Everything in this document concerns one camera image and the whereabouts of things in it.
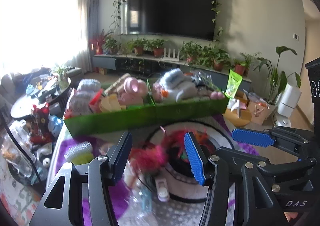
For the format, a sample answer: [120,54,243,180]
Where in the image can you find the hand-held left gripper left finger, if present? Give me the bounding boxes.
[29,131,133,226]

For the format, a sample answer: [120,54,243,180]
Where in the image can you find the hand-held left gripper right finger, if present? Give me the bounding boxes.
[184,132,284,226]

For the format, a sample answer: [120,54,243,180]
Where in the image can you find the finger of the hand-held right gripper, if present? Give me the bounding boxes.
[215,147,320,184]
[231,126,314,157]

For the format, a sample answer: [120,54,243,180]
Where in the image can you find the red pink feather headpiece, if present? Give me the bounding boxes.
[128,127,209,174]

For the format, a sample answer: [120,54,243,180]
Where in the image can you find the clear bag of white sponges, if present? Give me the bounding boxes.
[120,161,156,226]

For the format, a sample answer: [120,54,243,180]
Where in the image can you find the round white desktop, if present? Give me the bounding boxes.
[46,121,75,193]

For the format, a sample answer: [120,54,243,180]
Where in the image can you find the person's right hand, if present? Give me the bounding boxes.
[284,212,299,223]

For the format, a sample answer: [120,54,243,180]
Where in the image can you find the round wooden stool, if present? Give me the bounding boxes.
[223,109,252,128]

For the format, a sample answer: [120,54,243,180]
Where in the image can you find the white air purifier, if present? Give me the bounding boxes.
[273,83,302,128]

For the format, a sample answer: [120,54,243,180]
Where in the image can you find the yellow foam pieces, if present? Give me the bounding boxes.
[99,94,127,114]

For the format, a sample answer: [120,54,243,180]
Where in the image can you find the purple grey printed blanket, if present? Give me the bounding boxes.
[47,113,261,226]

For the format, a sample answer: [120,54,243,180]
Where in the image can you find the green snack packet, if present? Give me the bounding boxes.
[225,69,243,99]

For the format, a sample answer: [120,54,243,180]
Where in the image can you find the tall broad leaf plant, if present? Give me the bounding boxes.
[253,45,302,105]

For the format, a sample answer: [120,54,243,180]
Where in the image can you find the red plastic piece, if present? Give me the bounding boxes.
[89,89,103,105]

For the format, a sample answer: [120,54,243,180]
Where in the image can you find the grey knit cloth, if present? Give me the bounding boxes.
[67,92,97,119]

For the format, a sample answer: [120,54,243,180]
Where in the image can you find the beige woven roll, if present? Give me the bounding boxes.
[103,73,132,96]

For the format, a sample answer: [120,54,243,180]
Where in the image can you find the clear bag of dark items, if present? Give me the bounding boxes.
[191,70,221,92]

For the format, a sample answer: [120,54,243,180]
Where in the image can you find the pink knitted toy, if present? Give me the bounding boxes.
[152,82,167,102]

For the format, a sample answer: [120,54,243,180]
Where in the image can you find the blue plastic bag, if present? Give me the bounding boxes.
[47,114,63,139]

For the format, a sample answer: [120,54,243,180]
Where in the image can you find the white knit hat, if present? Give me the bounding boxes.
[77,78,102,94]

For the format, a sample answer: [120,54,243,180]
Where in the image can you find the white plush toy blue hat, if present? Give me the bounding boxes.
[152,68,198,103]

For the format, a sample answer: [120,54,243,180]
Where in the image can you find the red floral decoration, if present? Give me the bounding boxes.
[29,104,55,144]

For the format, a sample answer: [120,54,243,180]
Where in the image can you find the grey television cabinet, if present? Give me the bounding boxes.
[92,53,252,92]

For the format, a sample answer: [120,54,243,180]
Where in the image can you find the plant in glass vase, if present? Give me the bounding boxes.
[53,64,70,89]

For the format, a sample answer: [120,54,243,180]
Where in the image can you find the clear glass cups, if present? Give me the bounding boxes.
[1,120,48,187]

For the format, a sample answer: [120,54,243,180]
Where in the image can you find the white picket fence holder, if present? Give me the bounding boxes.
[163,47,180,62]

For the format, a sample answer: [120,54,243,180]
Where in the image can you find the round black coffee table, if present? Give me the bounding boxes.
[11,75,73,119]

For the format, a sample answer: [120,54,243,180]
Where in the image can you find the floral floor rug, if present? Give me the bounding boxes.
[0,156,46,218]

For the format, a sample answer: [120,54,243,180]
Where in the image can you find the red branch decoration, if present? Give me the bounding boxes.
[88,35,103,55]

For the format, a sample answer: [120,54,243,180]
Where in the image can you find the grey sofa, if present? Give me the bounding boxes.
[0,67,84,97]

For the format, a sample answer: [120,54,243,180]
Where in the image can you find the grey curtain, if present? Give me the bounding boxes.
[72,0,102,67]

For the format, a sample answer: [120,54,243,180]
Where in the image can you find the steel scrubber with green handle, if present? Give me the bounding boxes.
[63,141,95,164]

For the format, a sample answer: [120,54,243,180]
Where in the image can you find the black cable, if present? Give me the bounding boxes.
[0,110,33,165]

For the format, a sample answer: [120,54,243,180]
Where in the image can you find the black wall television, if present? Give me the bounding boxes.
[121,0,217,41]

